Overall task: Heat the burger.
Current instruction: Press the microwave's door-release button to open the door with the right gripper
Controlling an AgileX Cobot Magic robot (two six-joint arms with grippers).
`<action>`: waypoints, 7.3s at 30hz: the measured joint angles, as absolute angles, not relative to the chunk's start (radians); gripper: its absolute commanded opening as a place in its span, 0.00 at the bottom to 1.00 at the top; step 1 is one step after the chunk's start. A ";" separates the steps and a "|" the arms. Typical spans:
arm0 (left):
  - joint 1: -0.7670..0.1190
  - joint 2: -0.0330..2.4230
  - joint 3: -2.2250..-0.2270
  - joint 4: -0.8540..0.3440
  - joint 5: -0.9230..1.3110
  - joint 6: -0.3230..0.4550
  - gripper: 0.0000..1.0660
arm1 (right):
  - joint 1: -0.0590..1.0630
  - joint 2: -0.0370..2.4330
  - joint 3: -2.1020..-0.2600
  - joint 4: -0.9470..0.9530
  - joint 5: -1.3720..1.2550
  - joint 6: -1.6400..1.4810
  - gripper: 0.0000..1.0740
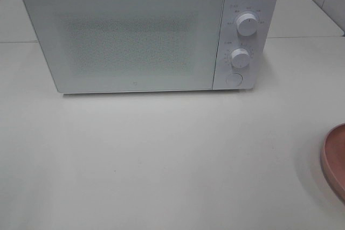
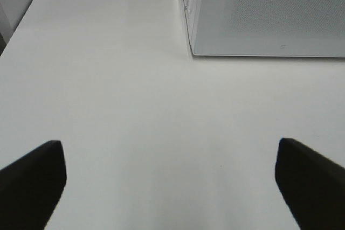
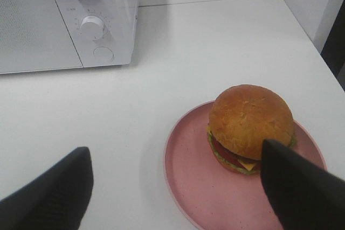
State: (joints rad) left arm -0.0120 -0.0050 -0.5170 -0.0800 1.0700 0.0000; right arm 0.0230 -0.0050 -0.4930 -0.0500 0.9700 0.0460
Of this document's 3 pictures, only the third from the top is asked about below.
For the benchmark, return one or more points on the white microwave oven body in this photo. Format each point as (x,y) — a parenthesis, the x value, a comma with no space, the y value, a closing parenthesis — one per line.
(119,17)

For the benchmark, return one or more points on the white lower microwave knob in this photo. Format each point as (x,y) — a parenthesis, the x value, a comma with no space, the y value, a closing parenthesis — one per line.
(92,28)

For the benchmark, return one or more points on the round white door button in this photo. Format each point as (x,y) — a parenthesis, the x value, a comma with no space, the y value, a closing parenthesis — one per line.
(103,54)

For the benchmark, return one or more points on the white microwave door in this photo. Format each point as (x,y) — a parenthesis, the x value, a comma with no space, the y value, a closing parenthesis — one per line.
(34,37)

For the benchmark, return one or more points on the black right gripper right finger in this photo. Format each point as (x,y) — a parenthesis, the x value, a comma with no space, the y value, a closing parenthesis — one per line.
(302,195)

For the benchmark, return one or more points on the pink round plate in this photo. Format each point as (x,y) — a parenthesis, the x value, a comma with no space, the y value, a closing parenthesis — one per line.
(209,195)

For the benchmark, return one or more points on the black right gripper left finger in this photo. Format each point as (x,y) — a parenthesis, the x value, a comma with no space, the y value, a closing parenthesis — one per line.
(57,199)

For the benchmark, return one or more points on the burger with bun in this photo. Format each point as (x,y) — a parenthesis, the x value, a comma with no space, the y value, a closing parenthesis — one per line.
(240,119)

